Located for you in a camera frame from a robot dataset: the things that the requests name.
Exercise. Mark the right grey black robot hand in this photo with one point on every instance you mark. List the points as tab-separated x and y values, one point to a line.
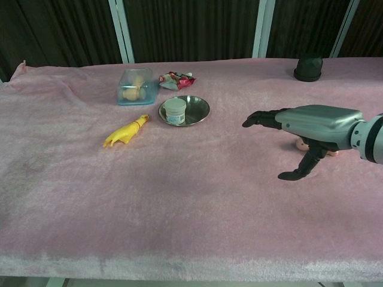
320	121

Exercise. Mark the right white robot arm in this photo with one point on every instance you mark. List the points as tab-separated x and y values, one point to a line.
371	137

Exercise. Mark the small pink toy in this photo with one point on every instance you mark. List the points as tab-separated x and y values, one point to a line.
301	145

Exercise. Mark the pale yellow food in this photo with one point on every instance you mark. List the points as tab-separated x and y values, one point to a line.
134	89

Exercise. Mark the yellow rubber chicken toy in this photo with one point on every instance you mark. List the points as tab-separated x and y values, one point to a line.
125	132

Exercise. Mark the dark green dome object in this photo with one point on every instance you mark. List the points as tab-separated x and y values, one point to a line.
308	69

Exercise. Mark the round stainless steel dish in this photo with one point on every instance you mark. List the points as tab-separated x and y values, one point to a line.
196	109

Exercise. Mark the small white plastic jar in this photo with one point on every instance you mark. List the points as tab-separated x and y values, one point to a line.
175	111

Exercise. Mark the red snack packet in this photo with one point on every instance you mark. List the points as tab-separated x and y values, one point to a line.
176	80

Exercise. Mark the pink fleece table cloth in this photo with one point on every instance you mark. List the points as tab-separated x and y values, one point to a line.
179	185

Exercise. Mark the clear blue plastic box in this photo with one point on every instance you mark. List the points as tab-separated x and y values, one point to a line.
136	86

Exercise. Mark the white frame post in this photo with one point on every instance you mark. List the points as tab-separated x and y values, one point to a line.
344	28
263	28
121	30

